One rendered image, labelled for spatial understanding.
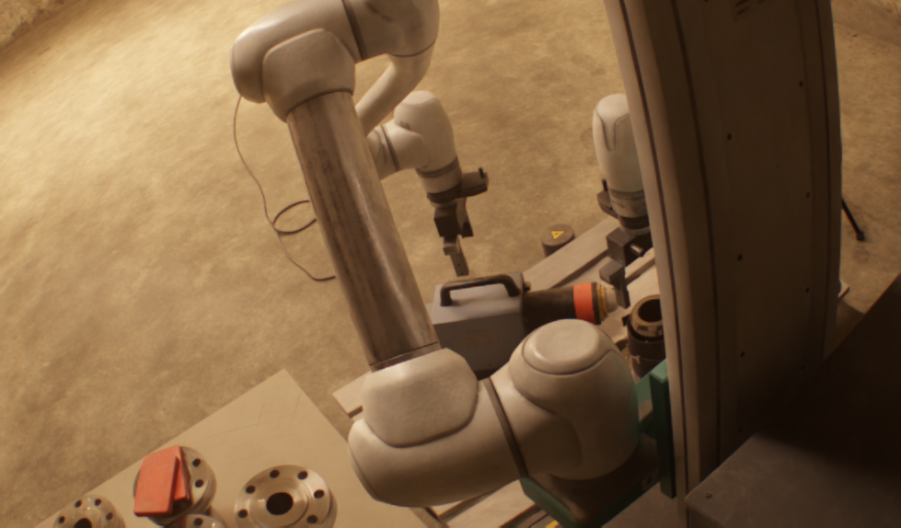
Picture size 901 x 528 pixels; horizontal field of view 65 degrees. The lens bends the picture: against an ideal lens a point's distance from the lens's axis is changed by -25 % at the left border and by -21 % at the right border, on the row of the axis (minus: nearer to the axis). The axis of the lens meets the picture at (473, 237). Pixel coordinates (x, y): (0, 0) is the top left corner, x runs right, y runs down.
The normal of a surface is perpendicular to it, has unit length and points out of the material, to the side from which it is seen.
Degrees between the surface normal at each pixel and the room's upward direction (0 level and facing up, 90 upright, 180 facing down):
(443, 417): 43
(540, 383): 49
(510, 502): 0
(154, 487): 0
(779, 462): 0
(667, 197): 90
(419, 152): 92
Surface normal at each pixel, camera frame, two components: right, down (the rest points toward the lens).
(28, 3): 0.54, 0.39
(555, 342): -0.14, -0.81
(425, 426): -0.02, -0.17
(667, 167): -0.79, 0.50
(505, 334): -0.07, 0.61
